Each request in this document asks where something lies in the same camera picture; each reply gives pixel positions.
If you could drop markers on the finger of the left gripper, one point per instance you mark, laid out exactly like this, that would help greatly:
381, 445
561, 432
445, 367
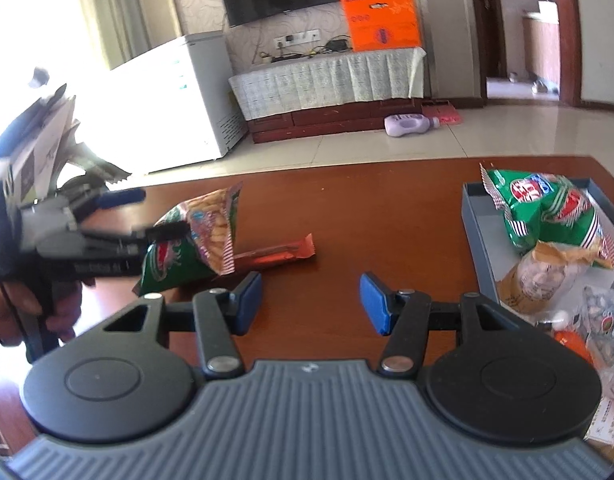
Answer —
85, 199
137, 241

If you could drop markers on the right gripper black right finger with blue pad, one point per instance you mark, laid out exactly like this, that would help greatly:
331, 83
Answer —
406, 317

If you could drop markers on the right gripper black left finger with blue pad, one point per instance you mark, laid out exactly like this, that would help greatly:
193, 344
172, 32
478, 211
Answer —
138, 336

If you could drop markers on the green snack bag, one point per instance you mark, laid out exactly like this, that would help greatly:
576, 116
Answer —
207, 251
548, 208

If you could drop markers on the tan brown snack bag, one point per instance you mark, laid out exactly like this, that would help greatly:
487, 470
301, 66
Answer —
546, 274

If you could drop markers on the clear grey printed snack bag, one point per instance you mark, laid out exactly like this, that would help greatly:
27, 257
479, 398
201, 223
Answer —
598, 322

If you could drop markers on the person's left hand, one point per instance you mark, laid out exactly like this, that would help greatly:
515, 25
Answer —
16, 298

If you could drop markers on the orange red snack bar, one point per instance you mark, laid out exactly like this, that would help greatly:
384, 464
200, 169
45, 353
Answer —
275, 255

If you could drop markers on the grey tray white inside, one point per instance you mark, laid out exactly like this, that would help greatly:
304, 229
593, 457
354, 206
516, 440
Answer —
494, 255

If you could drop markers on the white chest freezer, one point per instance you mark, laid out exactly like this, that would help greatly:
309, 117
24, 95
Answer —
169, 107

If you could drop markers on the green snack bag in tray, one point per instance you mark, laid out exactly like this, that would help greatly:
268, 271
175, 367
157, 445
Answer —
548, 208

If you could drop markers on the small orange snack packet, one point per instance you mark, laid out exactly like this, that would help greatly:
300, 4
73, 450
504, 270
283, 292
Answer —
572, 341

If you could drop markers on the purple detergent bottle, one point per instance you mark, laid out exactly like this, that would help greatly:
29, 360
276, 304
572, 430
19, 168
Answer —
401, 125

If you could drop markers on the tv stand with white cloth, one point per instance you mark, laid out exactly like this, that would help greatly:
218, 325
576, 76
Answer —
330, 93

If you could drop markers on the orange cardboard box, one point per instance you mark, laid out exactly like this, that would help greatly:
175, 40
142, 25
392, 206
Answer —
382, 24

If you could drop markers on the white wall power strip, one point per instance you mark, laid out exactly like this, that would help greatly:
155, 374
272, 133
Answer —
311, 36

